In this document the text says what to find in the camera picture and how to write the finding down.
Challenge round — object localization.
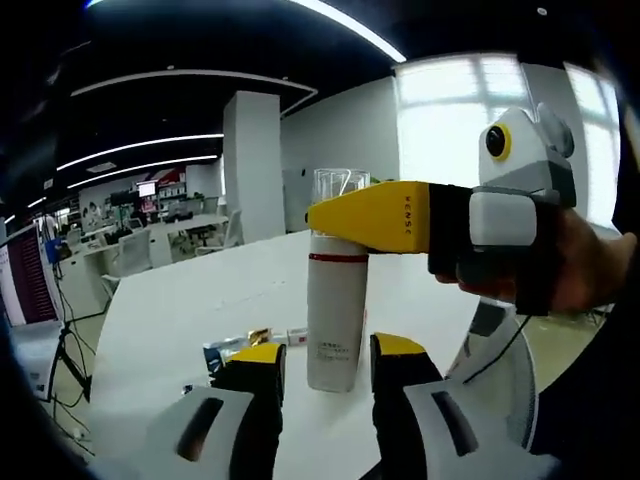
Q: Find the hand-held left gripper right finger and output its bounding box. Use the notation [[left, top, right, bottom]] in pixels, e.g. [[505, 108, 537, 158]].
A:
[[369, 332, 524, 480]]

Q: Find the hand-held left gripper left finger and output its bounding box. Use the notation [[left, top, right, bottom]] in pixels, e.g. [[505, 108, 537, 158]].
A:
[[143, 342, 290, 480]]

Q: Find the silver blue skincare sachet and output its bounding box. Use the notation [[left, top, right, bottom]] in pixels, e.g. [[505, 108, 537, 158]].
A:
[[202, 337, 251, 374]]

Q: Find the small white skincare bottle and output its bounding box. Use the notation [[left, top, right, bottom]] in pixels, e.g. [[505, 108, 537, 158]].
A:
[[273, 327, 309, 347]]

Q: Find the large white skincare bottle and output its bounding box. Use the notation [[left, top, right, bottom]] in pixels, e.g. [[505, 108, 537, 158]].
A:
[[305, 168, 372, 394]]

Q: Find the person's right hand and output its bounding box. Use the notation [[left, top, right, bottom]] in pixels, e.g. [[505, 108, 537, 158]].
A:
[[432, 203, 640, 319]]

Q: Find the large window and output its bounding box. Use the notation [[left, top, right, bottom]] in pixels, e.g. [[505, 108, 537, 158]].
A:
[[397, 52, 621, 226]]

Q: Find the white mesh office chair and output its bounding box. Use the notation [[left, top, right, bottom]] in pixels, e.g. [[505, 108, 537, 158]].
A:
[[444, 299, 544, 454]]

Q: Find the long ceiling light strip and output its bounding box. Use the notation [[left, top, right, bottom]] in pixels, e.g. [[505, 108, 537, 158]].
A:
[[67, 153, 221, 189], [57, 132, 224, 171], [294, 0, 406, 64]]

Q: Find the white desk with black legs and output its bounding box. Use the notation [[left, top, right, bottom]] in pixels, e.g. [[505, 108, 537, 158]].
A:
[[0, 299, 96, 406]]

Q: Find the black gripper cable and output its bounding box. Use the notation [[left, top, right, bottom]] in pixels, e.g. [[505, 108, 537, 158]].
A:
[[462, 312, 534, 386]]

